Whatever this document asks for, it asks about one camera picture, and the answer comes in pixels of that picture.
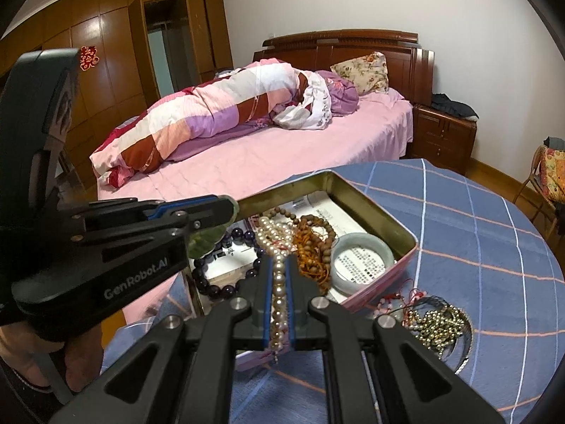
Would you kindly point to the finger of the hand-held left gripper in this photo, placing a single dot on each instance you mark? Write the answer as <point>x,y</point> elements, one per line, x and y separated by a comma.
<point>132,228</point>
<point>194,206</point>

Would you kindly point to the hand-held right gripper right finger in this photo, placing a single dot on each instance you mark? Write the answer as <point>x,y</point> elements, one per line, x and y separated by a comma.
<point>290,309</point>

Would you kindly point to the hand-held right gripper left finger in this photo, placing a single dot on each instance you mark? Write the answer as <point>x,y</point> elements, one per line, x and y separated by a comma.
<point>268,309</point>

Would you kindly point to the green jade bangle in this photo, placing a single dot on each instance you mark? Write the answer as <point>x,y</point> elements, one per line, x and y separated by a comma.
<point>205,240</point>

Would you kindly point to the white jade bangle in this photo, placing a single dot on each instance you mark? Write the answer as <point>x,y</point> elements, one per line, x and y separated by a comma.
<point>353,286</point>

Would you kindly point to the pink metal tin box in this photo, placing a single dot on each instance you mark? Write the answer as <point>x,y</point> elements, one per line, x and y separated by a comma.
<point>375,212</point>

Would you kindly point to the pink patchwork quilt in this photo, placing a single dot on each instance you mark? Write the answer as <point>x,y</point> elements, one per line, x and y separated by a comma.
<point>198,115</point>

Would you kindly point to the white floral cloth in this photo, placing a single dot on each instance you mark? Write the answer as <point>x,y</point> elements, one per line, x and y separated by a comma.
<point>313,106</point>

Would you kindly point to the bed with pink sheet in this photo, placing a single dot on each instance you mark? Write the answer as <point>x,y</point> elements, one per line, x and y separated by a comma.
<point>353,141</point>

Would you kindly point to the brown wooden wardrobe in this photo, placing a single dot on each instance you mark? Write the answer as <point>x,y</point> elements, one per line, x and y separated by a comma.
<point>114,53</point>

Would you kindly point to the red paper decoration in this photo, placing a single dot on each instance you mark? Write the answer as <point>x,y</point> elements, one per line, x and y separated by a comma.
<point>89,58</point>

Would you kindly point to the purple blanket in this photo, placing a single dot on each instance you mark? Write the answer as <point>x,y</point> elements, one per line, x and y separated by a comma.
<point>344,97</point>

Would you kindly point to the blue plaid tablecloth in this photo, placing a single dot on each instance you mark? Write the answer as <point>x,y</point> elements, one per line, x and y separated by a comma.
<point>463,229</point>

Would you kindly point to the floral pillow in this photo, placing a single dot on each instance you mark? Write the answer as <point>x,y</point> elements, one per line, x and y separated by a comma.
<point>364,73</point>

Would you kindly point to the dark wooden nightstand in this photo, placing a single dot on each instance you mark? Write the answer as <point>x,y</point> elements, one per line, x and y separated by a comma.
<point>441,137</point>

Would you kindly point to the dark wooden headboard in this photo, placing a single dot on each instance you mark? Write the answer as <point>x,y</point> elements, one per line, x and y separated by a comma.
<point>410,70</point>

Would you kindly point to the dark folded clothes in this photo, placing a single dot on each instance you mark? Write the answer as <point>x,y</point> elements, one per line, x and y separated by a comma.
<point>454,108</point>

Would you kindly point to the metal chair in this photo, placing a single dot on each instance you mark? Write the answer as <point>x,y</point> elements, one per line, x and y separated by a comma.
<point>527,185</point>

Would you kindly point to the colourful patchwork cushion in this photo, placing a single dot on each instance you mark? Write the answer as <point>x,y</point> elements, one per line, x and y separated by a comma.
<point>554,172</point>

